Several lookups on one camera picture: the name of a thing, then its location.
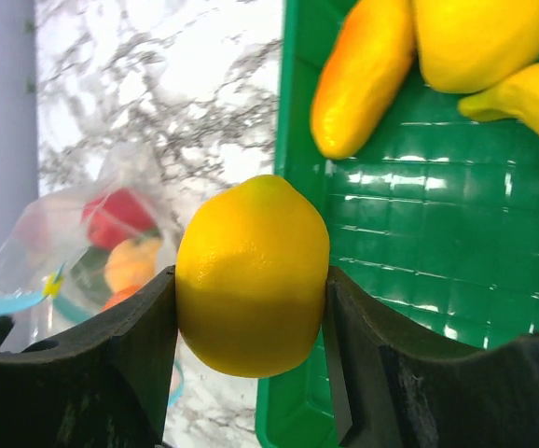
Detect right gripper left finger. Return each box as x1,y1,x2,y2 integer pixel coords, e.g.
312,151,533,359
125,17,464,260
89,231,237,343
0,267,178,447

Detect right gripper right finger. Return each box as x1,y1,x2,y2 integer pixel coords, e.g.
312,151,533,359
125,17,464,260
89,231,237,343
323,267,539,447

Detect orange fruit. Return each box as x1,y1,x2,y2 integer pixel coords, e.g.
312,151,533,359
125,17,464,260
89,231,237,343
102,285,141,312

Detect clear zip top bag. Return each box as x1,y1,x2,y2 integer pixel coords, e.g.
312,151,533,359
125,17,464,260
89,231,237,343
0,142,179,342

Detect red apple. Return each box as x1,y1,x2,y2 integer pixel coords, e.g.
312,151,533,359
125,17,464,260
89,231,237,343
82,188,156,250

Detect yellow lemon front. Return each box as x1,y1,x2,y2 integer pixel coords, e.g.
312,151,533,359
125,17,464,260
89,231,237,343
175,175,329,378

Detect green avocado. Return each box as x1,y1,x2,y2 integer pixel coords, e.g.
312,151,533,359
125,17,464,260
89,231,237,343
70,246,112,305

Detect peach fruit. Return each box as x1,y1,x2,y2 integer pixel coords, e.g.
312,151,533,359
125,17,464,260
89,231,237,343
104,237,162,293

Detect green plastic bin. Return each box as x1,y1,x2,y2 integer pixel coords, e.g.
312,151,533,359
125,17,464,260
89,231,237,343
256,1,539,447

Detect yellow banana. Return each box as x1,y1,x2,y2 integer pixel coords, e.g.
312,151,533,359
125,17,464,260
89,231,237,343
458,63,539,135

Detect red yellow mango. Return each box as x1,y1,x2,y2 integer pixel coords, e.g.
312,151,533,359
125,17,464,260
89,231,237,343
311,0,416,160

